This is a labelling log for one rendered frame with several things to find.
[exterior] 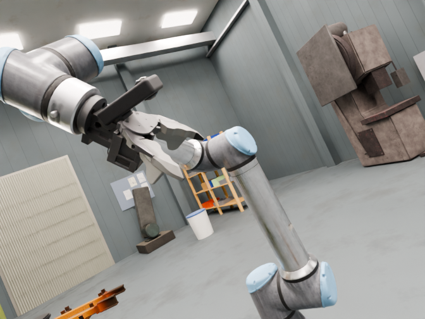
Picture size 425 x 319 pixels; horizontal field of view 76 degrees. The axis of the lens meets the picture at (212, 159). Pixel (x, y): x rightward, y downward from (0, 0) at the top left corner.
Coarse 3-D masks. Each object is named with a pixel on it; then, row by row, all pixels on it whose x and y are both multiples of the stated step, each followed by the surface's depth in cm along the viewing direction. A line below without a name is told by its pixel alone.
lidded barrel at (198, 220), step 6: (198, 210) 656; (204, 210) 634; (186, 216) 641; (192, 216) 619; (198, 216) 619; (204, 216) 626; (192, 222) 622; (198, 222) 619; (204, 222) 623; (210, 222) 642; (192, 228) 631; (198, 228) 620; (204, 228) 621; (210, 228) 629; (198, 234) 623; (204, 234) 620; (210, 234) 624
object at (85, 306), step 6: (114, 288) 139; (120, 288) 138; (108, 294) 137; (96, 300) 136; (78, 306) 138; (84, 306) 135; (72, 312) 135; (78, 312) 135; (54, 318) 136; (60, 318) 134; (66, 318) 134
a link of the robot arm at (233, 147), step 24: (216, 144) 95; (240, 144) 90; (240, 168) 93; (240, 192) 99; (264, 192) 95; (264, 216) 96; (288, 240) 97; (288, 264) 98; (312, 264) 98; (288, 288) 101; (312, 288) 96
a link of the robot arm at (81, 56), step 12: (72, 36) 55; (84, 36) 57; (48, 48) 49; (60, 48) 50; (72, 48) 52; (84, 48) 54; (96, 48) 57; (72, 60) 51; (84, 60) 54; (96, 60) 57; (72, 72) 51; (84, 72) 54; (96, 72) 58
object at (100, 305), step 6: (114, 294) 127; (102, 300) 125; (108, 300) 125; (114, 300) 125; (96, 306) 123; (102, 306) 125; (108, 306) 125; (84, 312) 124; (90, 312) 124; (96, 312) 123; (72, 318) 123; (78, 318) 123
